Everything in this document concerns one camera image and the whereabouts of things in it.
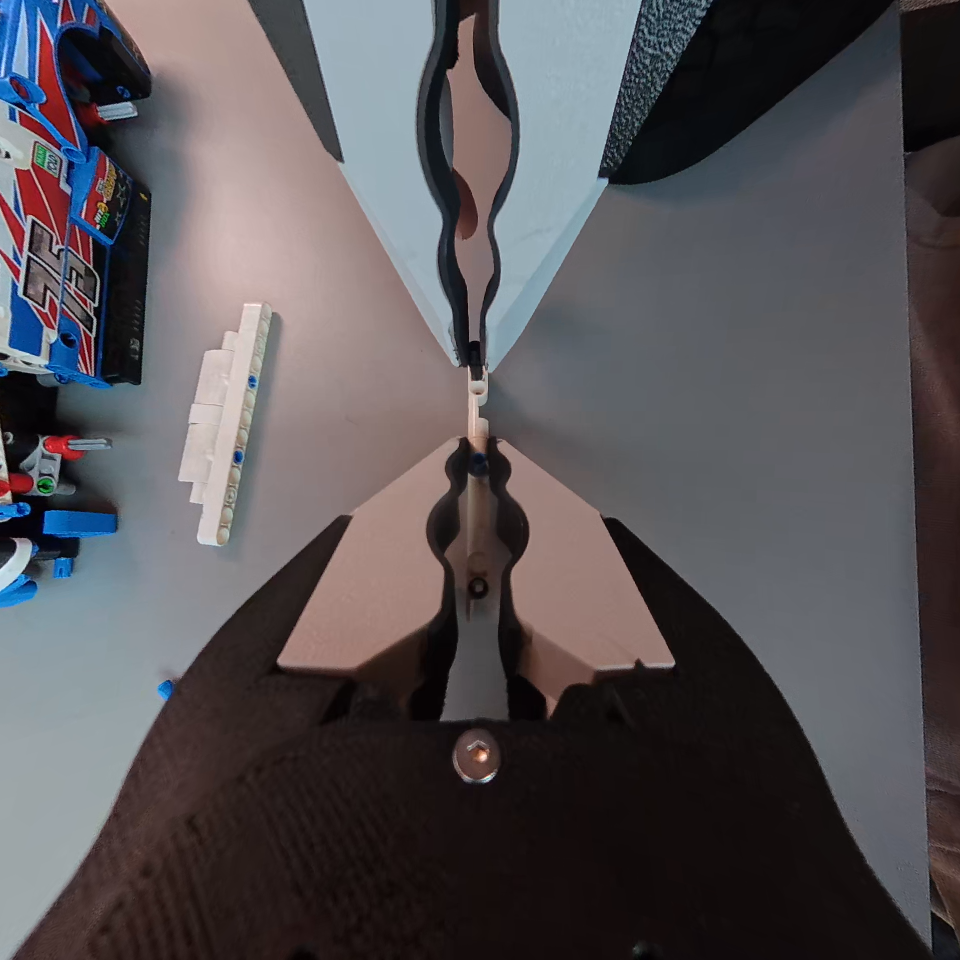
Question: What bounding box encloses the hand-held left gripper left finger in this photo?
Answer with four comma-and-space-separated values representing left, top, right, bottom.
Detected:
276, 437, 474, 722

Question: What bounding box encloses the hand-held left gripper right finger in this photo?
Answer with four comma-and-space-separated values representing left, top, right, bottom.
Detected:
486, 437, 676, 721

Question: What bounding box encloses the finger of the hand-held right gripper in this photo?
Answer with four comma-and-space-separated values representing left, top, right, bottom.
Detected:
477, 0, 646, 374
303, 0, 474, 369

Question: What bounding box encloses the white toy wing panel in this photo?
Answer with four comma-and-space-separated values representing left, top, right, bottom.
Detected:
463, 363, 496, 625

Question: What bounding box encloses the white toy beam with tiles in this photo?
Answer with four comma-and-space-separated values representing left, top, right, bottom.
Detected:
177, 301, 273, 547

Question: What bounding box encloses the person's right hand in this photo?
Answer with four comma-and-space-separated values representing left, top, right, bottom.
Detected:
450, 168, 481, 241

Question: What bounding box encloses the blue red white toy car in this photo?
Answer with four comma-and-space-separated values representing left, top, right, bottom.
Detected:
0, 0, 153, 610

